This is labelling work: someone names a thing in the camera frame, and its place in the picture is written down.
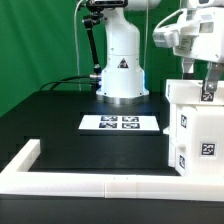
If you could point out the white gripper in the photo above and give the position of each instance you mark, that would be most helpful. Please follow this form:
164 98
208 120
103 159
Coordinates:
201 37

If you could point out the white block with tags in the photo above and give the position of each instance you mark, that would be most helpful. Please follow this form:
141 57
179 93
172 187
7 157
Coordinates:
190 92

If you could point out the white cabinet box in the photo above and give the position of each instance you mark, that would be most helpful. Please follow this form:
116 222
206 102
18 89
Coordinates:
201 129

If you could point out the white door piece with knob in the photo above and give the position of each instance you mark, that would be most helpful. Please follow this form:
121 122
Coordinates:
175 145

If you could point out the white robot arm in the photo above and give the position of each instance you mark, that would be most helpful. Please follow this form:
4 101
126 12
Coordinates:
122 80

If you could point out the white flat panel with tags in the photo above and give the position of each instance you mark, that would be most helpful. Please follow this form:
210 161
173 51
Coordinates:
119 123

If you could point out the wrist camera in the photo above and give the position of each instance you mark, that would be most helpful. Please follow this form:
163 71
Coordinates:
168 35

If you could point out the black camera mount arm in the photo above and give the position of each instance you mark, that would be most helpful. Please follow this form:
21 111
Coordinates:
89 22

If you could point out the white U-shaped frame border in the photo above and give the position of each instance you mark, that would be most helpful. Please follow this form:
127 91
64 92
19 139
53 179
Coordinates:
17 179

